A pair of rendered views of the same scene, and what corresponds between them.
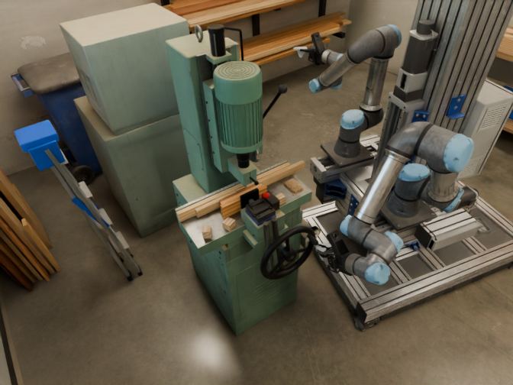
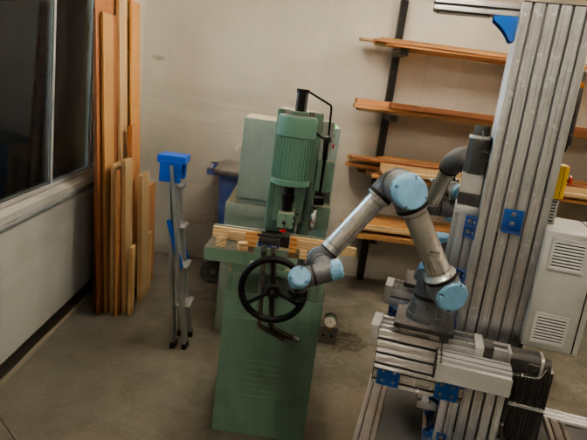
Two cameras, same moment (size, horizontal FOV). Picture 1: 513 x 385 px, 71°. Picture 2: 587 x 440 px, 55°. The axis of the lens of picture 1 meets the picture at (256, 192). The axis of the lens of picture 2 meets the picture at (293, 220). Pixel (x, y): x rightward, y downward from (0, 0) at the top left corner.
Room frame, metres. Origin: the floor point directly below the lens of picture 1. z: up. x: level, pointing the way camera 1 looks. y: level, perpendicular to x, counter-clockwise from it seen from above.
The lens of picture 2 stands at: (-0.83, -1.36, 1.64)
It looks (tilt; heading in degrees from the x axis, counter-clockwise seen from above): 14 degrees down; 33
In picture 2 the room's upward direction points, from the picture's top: 7 degrees clockwise
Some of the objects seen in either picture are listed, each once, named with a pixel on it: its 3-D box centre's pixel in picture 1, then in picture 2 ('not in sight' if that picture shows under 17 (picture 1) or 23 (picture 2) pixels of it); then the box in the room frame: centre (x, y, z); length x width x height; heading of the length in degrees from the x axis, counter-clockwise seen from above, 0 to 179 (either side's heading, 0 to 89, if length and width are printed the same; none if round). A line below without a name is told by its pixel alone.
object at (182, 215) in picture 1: (237, 190); (276, 239); (1.25, 0.09, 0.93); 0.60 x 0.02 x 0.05; 122
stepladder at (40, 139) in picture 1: (89, 213); (176, 250); (1.49, 0.97, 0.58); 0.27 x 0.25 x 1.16; 125
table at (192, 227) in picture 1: (252, 215); (272, 257); (1.14, 0.02, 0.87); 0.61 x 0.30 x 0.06; 122
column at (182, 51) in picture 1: (210, 119); (292, 182); (1.50, 0.20, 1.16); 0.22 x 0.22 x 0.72; 32
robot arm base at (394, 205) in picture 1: (404, 198); (427, 305); (1.20, -0.69, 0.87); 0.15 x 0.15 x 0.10
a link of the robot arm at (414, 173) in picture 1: (413, 180); (433, 278); (1.20, -0.70, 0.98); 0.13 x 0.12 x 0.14; 43
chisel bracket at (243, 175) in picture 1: (242, 170); (286, 219); (1.27, 0.06, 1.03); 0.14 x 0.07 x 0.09; 32
